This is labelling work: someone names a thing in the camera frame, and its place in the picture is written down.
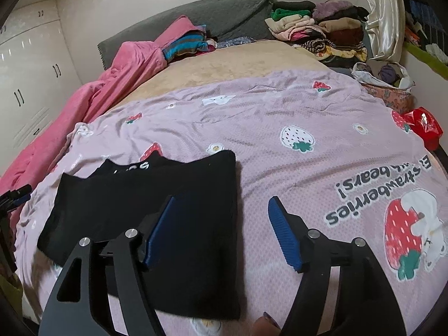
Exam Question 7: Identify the black sweater orange cuffs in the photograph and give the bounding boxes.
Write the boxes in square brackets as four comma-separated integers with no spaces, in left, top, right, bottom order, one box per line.
[37,150,241,320]

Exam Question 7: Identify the grey quilted headboard cover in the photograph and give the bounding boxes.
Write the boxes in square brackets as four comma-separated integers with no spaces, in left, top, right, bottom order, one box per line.
[97,0,273,70]

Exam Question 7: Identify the white wardrobe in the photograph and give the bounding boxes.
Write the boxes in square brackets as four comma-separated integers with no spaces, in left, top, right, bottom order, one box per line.
[0,0,81,172]

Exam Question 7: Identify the cream satin curtain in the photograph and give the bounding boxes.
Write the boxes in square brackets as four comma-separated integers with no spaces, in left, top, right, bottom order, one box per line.
[366,0,405,62]

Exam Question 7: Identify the green window ledge cloth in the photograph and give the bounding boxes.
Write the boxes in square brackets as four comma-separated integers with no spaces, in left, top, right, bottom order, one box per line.
[403,42,448,80]

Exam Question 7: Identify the pink fleece blanket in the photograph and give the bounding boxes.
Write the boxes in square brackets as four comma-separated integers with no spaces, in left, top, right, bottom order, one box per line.
[0,39,169,218]

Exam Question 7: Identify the beige bed sheet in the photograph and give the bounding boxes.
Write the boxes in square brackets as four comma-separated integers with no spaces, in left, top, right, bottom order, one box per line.
[115,40,329,107]

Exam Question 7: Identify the right hand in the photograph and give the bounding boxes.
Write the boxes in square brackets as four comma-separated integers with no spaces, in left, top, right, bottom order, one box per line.
[251,312,281,336]

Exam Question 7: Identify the pink strawberry print quilt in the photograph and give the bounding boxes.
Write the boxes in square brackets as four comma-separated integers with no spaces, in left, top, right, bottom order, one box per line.
[16,71,447,333]

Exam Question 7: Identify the striped folded clothes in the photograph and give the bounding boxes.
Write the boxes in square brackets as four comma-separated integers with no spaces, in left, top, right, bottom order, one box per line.
[155,15,216,63]

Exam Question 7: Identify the pile of folded clothes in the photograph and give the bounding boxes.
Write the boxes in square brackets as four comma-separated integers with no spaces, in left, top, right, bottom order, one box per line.
[265,0,370,68]

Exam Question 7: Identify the red plastic bag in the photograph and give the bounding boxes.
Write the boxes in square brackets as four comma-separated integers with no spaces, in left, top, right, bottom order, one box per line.
[403,107,444,151]

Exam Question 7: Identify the bag with purple cloth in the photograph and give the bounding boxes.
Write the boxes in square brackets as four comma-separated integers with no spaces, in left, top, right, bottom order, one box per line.
[351,61,415,114]

